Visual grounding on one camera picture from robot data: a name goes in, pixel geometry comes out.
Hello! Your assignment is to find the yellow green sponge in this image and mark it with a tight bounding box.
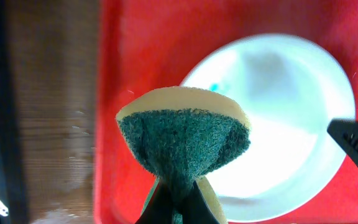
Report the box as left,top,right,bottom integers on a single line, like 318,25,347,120
116,86,250,223

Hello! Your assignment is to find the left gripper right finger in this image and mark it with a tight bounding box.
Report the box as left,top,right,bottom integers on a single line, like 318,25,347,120
178,181,219,224

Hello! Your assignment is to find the red plastic tray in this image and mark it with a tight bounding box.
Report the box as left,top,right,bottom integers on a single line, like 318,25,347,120
94,0,358,223

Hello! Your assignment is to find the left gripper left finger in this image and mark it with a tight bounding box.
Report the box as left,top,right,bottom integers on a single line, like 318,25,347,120
135,180,174,224

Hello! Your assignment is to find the white plate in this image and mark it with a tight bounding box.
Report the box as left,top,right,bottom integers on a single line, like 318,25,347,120
183,34,356,223

